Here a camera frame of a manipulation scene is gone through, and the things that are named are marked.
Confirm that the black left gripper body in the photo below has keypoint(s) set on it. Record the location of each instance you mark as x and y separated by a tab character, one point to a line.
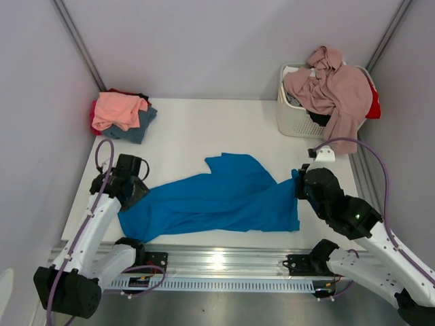
139	191

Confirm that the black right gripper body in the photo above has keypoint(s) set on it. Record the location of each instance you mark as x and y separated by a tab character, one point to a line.
301	190

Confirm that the blue t shirt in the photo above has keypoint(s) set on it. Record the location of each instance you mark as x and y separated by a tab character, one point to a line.
237	194

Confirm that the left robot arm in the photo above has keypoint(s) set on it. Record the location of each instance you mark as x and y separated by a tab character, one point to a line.
75	281

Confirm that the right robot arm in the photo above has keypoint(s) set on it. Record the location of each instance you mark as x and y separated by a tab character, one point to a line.
406	282

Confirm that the white laundry basket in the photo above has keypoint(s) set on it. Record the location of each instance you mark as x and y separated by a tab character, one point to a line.
295	121

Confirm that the salmon pink folded shirt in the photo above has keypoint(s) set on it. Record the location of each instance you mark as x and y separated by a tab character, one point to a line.
117	110

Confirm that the grey garment in basket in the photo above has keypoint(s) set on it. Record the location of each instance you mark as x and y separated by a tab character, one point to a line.
293	101

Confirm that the black folded shirt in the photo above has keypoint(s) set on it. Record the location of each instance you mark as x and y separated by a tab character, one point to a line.
146	98

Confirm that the red shirt in basket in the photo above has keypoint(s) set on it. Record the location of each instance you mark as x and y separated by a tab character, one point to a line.
374	112

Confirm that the dusty pink shirt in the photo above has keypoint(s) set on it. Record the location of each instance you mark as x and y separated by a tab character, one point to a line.
329	87

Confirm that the right corner metal profile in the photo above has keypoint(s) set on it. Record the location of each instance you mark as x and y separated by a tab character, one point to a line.
391	30

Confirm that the corner metal profile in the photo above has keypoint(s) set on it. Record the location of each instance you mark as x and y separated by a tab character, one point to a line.
78	42
391	30

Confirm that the left corner metal profile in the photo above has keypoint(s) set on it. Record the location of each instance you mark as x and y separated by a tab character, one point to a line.
78	42

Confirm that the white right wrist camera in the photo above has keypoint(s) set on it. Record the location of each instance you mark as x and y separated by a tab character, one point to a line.
322	154

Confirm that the white slotted cable duct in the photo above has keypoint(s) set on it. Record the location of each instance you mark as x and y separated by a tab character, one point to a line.
281	285

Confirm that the aluminium mounting rail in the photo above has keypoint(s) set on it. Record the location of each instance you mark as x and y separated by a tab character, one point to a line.
183	261

